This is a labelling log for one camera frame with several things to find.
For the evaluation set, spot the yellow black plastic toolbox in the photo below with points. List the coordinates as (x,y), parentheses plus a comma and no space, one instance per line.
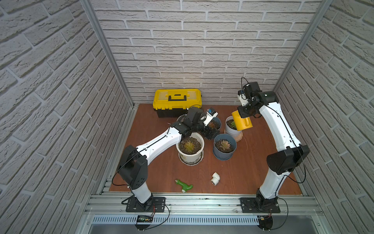
(172,103)

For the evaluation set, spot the blue pot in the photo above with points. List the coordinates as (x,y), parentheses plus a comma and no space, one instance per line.
(224,147)
(215,124)

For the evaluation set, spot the aluminium frame corner post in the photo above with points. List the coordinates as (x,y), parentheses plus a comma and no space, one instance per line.
(90,12)
(312,26)

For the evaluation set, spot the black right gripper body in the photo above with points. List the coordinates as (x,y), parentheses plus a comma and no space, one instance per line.
(246,111)

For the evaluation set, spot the blue pot front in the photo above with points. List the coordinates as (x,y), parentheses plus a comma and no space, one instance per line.
(224,147)

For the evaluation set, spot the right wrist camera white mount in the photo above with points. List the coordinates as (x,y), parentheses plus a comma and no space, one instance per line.
(248,90)

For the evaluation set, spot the white PVC elbow fitting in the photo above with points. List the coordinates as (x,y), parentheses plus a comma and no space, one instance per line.
(215,179)

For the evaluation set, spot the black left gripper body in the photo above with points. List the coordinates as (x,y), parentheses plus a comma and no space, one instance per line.
(206,127)

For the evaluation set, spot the blue pot back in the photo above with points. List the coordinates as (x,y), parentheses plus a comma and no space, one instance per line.
(215,124)

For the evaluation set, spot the large white round pot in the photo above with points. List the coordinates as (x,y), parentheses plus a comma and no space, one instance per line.
(191,149)

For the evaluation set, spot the small white faceted pot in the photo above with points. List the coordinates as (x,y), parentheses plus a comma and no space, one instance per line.
(181,118)

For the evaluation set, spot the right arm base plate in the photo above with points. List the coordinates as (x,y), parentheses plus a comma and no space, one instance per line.
(259,205)

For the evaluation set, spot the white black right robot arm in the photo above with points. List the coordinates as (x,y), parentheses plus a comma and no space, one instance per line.
(290,152)

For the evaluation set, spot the yellow plastic watering can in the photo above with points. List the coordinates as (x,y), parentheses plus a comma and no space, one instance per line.
(241,123)

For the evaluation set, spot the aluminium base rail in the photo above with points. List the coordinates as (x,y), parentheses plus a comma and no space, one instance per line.
(192,208)

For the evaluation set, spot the aluminium frame corner post right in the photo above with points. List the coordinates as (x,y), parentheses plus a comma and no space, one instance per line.
(312,26)

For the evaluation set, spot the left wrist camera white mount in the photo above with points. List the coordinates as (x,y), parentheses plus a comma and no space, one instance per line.
(210,115)

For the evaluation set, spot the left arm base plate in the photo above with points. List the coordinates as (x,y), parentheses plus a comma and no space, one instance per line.
(146,204)

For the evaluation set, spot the aluminium frame corner post left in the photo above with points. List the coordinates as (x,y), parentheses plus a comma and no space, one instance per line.
(90,12)

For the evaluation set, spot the green spray nozzle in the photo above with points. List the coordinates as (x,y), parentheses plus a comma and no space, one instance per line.
(184,186)

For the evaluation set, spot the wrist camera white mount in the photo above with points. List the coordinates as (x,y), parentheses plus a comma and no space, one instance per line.
(210,115)
(248,90)

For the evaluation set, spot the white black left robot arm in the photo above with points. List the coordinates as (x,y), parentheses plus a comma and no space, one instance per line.
(134,162)

